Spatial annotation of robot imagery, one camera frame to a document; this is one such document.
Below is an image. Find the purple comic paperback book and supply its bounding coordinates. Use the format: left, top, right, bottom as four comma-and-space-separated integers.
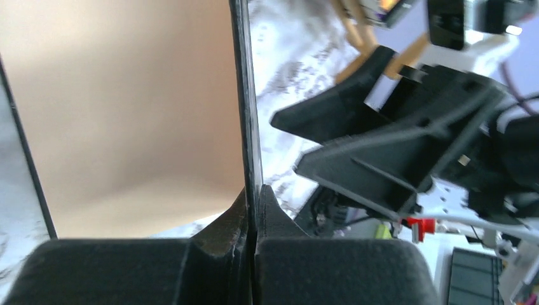
359, 0, 417, 29

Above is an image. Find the black hardcover book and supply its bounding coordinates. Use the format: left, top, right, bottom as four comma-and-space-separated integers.
0, 0, 264, 240

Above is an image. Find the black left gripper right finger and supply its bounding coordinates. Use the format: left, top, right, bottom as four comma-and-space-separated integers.
254, 185, 440, 305

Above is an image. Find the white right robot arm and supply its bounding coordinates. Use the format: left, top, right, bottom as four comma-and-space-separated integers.
271, 46, 538, 304

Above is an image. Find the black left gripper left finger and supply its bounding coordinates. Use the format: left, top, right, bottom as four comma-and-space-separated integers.
5, 193, 249, 304

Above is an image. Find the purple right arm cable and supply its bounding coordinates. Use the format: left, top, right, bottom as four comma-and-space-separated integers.
499, 58, 539, 117

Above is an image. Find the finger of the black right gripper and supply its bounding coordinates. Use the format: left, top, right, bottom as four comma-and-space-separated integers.
270, 46, 404, 144
296, 97, 500, 215

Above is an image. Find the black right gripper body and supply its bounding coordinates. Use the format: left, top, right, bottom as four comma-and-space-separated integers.
379, 65, 538, 219

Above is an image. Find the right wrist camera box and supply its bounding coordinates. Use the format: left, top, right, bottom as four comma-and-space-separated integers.
418, 1, 538, 76

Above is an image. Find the wooden book rack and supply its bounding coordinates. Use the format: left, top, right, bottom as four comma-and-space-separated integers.
331, 0, 429, 83

